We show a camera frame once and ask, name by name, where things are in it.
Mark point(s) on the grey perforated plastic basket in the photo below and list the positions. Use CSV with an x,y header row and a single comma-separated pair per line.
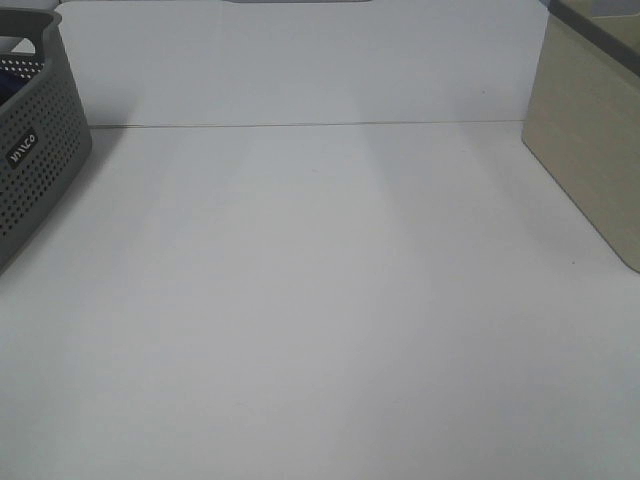
x,y
45,137

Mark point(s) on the blue microfibre towel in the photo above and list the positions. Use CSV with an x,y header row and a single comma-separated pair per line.
x,y
9,85

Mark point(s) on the beige storage box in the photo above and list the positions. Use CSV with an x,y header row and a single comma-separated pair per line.
x,y
582,121

